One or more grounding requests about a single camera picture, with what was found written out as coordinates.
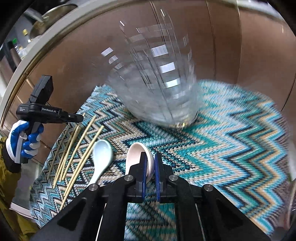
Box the pink ceramic spoon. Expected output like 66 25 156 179
125 142 154 183

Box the white ceramic spoon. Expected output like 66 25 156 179
88 139 113 185

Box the bamboo chopstick two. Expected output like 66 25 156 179
53 124 80 188

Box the bamboo chopstick four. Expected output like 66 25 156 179
59 115 96 181

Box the bamboo chopstick five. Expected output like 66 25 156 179
60 125 104 211

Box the bamboo chopstick three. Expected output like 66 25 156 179
59 125 81 182

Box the olive jacket left forearm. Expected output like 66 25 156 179
1 137 39 240

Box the blue white gloved left hand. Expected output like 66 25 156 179
5 120 44 164

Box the zigzag blue knitted mat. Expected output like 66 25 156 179
29 80 288 235

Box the clear glass utensil holder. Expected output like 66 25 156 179
106 7 199 128

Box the metal wok with handle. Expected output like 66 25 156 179
30 4 78 39

